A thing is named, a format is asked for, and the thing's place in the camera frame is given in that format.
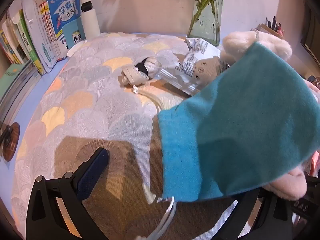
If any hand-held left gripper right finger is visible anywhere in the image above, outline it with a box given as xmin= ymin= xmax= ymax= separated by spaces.
xmin=231 ymin=189 xmax=293 ymax=240

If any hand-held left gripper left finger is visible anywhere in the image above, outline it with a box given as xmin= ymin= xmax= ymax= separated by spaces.
xmin=26 ymin=147 xmax=109 ymax=240

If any teal blue cloth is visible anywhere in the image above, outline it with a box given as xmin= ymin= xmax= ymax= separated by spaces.
xmin=157 ymin=41 xmax=320 ymax=203

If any printed face mask packet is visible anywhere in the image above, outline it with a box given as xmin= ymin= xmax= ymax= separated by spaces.
xmin=159 ymin=37 xmax=230 ymax=97

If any white and pink plush toy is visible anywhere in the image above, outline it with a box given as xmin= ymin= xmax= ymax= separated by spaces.
xmin=221 ymin=30 xmax=320 ymax=202

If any fan-patterned tablecloth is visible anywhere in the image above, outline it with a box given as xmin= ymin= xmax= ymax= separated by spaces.
xmin=10 ymin=32 xmax=295 ymax=240

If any white ribbon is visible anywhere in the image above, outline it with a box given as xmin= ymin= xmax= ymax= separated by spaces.
xmin=135 ymin=196 xmax=177 ymax=240

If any round wooden disc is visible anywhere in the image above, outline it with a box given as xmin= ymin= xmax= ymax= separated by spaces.
xmin=0 ymin=122 xmax=21 ymax=162

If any pile of books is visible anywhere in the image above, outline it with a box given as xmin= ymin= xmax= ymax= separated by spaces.
xmin=0 ymin=0 xmax=87 ymax=110

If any white desk lamp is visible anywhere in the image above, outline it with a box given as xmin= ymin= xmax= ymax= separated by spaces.
xmin=67 ymin=0 xmax=101 ymax=57

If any dark framed board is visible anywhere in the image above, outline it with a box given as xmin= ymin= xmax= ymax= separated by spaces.
xmin=299 ymin=4 xmax=320 ymax=62

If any woven pen holder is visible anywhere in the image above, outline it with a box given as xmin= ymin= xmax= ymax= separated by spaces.
xmin=251 ymin=23 xmax=286 ymax=40

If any bunch of pens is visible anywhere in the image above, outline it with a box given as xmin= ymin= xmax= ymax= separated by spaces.
xmin=264 ymin=16 xmax=285 ymax=37

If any glass vase with green stems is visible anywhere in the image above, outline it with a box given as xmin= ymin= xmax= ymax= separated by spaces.
xmin=187 ymin=0 xmax=227 ymax=47

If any white drawstring pouch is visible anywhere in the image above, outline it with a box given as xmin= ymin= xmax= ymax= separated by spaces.
xmin=121 ymin=56 xmax=167 ymax=111

